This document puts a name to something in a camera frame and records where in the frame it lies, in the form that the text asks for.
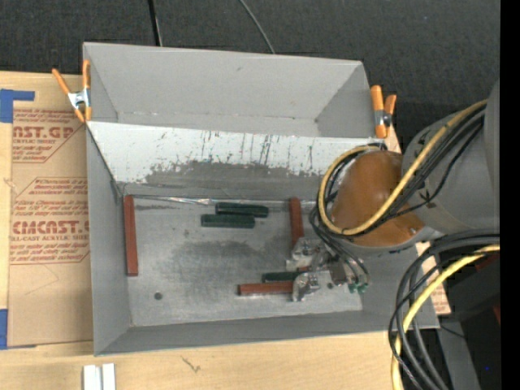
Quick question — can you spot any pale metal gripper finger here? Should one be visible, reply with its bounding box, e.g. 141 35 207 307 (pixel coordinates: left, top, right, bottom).
290 271 323 302
285 237 324 272

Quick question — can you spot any dark green flat block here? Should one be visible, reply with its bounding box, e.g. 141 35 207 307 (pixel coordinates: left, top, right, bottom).
200 214 257 230
261 271 304 284
214 201 270 219

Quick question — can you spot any red-brown flat block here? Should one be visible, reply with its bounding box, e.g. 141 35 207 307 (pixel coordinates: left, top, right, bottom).
123 194 140 277
288 197 306 252
237 280 295 297

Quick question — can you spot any grey metal bin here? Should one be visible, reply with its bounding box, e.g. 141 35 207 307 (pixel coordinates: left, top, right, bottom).
82 41 440 357

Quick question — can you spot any brown cardboard board, red print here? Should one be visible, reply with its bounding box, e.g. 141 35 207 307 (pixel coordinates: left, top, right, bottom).
0 70 95 349

